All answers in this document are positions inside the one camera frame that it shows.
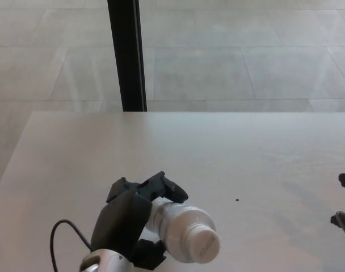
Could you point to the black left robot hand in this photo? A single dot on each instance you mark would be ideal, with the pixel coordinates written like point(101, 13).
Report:
point(118, 224)

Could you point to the clear plastic bottle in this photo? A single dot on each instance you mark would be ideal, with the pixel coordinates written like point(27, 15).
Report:
point(178, 224)

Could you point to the white bottle cap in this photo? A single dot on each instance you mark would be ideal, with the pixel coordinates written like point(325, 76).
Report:
point(205, 243)

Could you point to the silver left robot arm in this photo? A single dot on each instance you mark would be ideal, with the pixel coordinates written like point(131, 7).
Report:
point(104, 260)

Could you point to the black window frame post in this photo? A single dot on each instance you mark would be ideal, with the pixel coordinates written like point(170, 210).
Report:
point(126, 56)

